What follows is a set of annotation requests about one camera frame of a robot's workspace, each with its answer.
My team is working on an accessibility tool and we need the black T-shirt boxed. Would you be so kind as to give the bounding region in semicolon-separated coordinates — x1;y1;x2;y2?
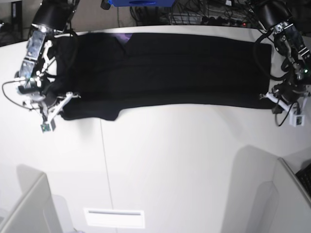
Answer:
49;33;273;121

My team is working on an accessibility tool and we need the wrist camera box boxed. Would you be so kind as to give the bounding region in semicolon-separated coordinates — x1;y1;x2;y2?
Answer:
289;114;305;127
40;121;56;133

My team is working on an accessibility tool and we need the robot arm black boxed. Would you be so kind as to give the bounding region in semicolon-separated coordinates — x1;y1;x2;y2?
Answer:
247;0;311;116
15;0;80;131

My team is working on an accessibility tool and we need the white partition panel right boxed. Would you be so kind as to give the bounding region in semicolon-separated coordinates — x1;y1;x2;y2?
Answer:
269;158;311;233

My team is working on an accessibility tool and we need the black power strip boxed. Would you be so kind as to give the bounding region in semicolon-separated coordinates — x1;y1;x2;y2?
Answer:
200;16;247;28

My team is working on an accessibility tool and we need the black keyboard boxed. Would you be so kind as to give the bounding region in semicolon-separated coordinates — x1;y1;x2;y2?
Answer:
296;164;311;195

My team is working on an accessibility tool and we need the white partition panel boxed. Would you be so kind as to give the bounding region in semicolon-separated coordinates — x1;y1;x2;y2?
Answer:
269;158;311;233
0;172;63;233

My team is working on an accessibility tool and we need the blue plastic box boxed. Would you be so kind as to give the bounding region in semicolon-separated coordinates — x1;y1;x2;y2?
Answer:
108;0;175;7

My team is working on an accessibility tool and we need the white partition panel left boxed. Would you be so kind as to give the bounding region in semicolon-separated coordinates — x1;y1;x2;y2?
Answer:
0;172;63;233

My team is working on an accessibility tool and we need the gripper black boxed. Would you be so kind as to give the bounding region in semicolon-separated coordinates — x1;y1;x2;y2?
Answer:
259;83;309;115
23;91;81;124

